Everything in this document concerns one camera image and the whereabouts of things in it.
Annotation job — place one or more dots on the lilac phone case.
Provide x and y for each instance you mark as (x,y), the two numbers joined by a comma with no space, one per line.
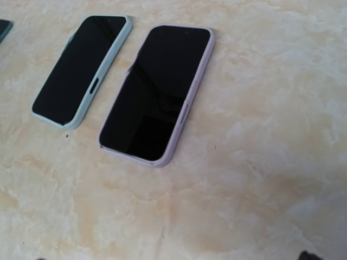
(187,108)

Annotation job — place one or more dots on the light blue phone case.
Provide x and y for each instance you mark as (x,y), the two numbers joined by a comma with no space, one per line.
(89,97)

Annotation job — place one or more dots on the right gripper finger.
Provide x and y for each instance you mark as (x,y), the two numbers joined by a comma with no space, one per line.
(308,256)

